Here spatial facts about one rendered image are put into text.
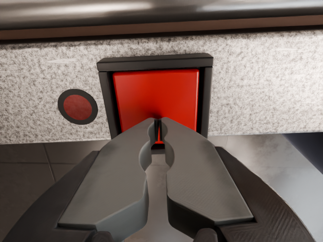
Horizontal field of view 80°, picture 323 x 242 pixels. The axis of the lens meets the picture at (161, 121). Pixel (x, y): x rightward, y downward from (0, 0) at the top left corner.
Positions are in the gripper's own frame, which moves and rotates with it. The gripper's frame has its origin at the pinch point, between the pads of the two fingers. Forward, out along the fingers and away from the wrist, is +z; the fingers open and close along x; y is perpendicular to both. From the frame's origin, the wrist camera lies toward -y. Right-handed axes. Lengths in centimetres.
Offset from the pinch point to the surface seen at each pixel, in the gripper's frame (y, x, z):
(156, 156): 79, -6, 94
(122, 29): -5.3, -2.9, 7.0
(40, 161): 79, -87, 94
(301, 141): 27, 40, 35
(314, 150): 27, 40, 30
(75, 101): -0.6, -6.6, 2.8
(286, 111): 1.2, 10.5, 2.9
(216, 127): 2.4, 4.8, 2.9
